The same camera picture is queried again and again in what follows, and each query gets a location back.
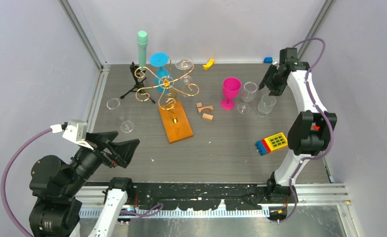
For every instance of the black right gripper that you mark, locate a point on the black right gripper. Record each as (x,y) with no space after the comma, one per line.
(275,90)

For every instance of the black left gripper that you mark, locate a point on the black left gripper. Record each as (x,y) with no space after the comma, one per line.
(121,151)

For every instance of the clear wine glass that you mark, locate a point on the clear wine glass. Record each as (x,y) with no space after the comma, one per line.
(266,105)
(248,94)
(117,112)
(184,64)

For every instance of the clear wine glass front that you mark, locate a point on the clear wine glass front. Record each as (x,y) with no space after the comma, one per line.
(248,94)

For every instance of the pink plastic wine glass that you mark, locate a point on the pink plastic wine glass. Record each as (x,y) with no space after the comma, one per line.
(230,89)

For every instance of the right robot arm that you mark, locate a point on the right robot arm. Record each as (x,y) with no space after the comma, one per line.
(311,132)

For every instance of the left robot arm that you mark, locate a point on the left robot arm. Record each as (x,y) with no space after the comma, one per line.
(55,183)

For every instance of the orange wooden rack base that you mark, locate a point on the orange wooden rack base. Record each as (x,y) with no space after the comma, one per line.
(176,123)

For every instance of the blue plastic wine glass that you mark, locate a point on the blue plastic wine glass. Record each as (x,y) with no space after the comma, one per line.
(159,60)

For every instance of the small blue block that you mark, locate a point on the small blue block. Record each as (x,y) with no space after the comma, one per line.
(268,60)

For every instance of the yellow curved block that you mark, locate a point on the yellow curved block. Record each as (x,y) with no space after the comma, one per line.
(209,64)

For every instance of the wooden arch block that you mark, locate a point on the wooden arch block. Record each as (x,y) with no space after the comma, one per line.
(205,108)

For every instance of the colourful toy block calculator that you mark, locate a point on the colourful toy block calculator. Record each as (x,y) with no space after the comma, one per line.
(271,143)

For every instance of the wooden rectangular block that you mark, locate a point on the wooden rectangular block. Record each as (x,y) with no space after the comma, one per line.
(207,117)

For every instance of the green microphone on tripod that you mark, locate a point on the green microphone on tripod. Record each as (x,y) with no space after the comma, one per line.
(142,42)

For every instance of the aluminium frame rail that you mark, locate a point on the aluminium frame rail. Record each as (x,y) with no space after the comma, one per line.
(79,22)

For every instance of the gold wire wine glass rack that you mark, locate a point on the gold wire wine glass rack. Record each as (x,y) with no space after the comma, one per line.
(169,93)

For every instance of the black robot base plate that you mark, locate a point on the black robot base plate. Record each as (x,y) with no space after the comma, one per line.
(206,196)

